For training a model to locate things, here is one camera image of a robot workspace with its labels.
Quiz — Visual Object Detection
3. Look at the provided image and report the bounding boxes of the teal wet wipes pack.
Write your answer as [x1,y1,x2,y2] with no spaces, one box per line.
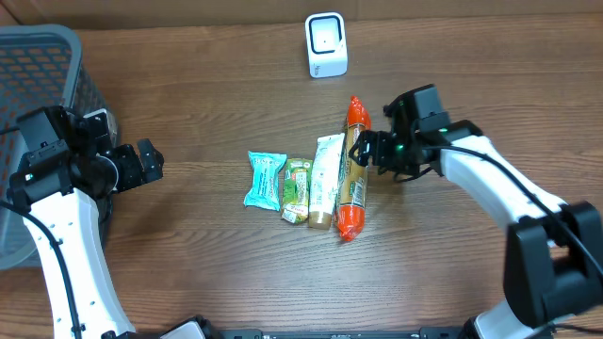
[244,151,287,211]

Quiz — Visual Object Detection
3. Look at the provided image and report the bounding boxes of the white cosmetic tube gold cap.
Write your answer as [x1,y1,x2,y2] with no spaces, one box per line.
[309,133,345,230]

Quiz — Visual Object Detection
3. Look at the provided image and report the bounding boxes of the orange biscuit roll package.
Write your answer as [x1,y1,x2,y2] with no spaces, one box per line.
[336,96,371,241]

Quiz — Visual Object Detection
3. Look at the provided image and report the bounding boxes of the green juice carton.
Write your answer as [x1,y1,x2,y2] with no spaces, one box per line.
[282,158,313,224]

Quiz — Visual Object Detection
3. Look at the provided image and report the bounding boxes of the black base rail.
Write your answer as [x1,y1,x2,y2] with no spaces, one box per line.
[205,327,467,339]

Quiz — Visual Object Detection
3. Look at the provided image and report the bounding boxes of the grey plastic shopping basket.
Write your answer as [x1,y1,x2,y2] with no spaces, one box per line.
[1,24,109,270]

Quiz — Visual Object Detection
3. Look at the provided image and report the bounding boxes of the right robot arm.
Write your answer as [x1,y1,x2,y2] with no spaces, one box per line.
[348,117,602,338]

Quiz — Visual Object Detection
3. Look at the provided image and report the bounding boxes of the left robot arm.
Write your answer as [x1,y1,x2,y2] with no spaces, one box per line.
[1,105,164,338]

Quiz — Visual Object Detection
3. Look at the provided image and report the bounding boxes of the white barcode scanner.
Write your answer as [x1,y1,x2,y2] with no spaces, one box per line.
[304,11,349,78]

